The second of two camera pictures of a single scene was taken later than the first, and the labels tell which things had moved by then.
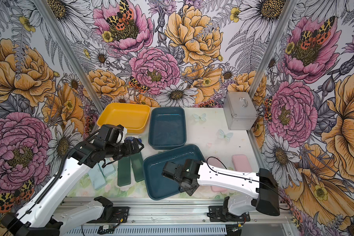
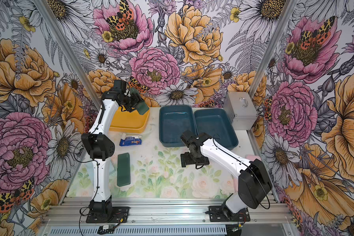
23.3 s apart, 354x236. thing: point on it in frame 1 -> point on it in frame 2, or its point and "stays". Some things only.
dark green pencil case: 124,171 stays
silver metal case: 239,111 stays
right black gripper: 189,190 -> 204,161
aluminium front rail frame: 97,211 stays
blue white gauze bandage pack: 131,138 stays
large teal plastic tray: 157,186 -> 214,122
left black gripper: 127,143 -> 136,99
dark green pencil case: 137,162 -> 143,107
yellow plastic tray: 135,117 stays
